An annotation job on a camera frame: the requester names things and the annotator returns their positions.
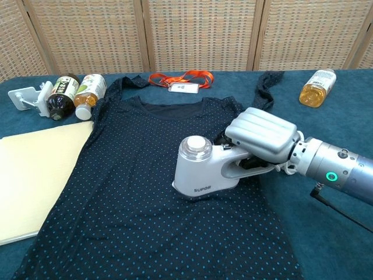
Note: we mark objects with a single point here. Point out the amber drink bottle white label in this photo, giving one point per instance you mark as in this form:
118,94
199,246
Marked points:
316,90

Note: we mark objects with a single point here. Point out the wicker folding screen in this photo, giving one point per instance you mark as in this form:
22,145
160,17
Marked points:
201,35

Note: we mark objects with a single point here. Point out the white plastic phone stand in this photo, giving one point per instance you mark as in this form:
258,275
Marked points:
24,97

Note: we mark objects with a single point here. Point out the green label tea bottle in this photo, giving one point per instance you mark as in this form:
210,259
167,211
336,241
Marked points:
90,90

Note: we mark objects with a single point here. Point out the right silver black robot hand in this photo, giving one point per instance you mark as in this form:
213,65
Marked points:
262,134

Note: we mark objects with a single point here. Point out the white ID badge card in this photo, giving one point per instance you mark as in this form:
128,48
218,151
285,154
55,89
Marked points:
183,88

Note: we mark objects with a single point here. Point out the navy polka dot shirt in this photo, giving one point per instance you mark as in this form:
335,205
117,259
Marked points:
131,189

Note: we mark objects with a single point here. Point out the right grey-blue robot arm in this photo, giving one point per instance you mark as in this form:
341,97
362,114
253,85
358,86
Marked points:
335,166

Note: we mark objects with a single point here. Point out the dark tea bottle black cap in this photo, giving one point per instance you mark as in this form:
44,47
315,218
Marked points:
62,96

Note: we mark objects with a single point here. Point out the white handheld steam iron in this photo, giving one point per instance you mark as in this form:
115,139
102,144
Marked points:
201,175

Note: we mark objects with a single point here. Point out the blue carpet table cover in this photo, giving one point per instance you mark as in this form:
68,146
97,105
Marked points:
326,248

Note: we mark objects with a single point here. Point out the cream paper folder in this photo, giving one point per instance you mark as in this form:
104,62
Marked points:
35,175

